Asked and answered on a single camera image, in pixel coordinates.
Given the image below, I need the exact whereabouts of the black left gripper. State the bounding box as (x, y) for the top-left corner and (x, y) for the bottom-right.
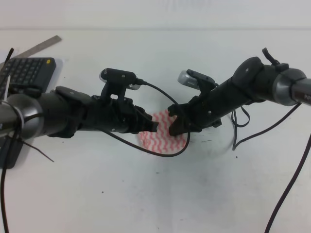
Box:
(87, 96), (159, 133)

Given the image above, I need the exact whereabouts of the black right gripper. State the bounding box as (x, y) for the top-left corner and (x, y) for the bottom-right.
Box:
(167, 89), (233, 136)

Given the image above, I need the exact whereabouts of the pink white wavy towel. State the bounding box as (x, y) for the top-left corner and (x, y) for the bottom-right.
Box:
(137, 110), (187, 154)

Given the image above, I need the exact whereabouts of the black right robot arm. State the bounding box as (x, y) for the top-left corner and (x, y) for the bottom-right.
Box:
(168, 49), (311, 136)

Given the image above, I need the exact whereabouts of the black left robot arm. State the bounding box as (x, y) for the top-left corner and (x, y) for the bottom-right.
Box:
(0, 86), (158, 139)

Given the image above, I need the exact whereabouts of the black zip tie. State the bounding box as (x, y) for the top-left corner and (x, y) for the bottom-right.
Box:
(0, 75), (54, 233)

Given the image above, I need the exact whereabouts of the black keyboard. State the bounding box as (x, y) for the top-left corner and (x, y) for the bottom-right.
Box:
(0, 57), (57, 169)

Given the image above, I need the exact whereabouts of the metal ruler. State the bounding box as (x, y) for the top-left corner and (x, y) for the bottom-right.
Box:
(11, 35), (62, 58)

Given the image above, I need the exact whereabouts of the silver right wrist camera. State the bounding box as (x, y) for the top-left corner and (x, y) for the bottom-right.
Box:
(177, 69), (218, 97)

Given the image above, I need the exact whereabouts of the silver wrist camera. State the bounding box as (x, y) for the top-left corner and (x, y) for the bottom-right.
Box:
(99, 68), (141, 99)
(177, 69), (218, 97)

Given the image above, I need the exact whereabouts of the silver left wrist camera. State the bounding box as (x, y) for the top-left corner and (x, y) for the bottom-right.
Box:
(99, 68), (141, 99)

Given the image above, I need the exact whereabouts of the black cable tie end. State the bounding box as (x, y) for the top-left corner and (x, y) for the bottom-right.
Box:
(4, 48), (14, 64)

